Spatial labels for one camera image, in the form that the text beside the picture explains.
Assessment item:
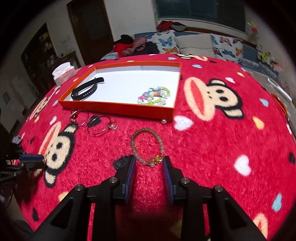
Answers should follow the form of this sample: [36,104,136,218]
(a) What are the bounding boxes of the colourful pinwheel flower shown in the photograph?
[246,22,258,35]

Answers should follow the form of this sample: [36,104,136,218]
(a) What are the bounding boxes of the dark wooden side table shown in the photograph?
[56,51,81,69]

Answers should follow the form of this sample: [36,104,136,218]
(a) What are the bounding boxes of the black smart wristband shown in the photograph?
[71,77,104,101]

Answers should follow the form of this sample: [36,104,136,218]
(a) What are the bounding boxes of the dark wooden door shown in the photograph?
[67,0,114,65]

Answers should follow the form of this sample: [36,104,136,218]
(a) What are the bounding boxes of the beige pillow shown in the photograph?
[175,34,215,58]

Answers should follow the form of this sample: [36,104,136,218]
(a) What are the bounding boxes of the right butterfly pillow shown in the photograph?
[210,34,243,63]

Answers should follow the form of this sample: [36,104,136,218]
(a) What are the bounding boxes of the red cloth on sill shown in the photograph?
[157,21,188,32]

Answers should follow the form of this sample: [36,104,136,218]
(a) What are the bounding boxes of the pearl gold bead bracelet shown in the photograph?
[130,127,166,168]

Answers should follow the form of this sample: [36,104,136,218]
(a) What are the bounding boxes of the colourful bead bracelets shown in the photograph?
[137,86,171,107]

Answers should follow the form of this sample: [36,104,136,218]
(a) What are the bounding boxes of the silver bangle with pearl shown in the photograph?
[86,115,118,136]

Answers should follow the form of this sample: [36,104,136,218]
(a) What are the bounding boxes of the orange white shallow tray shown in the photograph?
[59,61,181,121]

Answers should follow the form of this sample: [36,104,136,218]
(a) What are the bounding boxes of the butterfly pillow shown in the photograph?
[210,34,243,63]
[151,30,180,54]

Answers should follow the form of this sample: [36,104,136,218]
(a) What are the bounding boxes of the dark window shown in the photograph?
[156,0,245,32]

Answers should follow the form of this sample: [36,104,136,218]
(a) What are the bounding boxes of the pile of clothes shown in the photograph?
[112,35,159,58]

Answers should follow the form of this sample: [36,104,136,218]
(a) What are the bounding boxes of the silver hoop with red charm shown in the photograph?
[69,109,89,128]

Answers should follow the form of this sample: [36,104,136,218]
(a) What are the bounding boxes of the plush toys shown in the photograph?
[256,44,282,72]

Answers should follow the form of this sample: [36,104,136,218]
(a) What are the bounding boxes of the blue sofa bed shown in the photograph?
[102,30,278,80]

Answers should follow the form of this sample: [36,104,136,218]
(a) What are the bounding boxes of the red monkey print blanket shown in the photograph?
[18,54,295,240]

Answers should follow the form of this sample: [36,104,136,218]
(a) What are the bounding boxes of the left butterfly pillow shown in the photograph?
[151,30,180,54]

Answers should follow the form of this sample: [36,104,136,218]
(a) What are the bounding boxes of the pink tissue pack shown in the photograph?
[52,62,76,86]

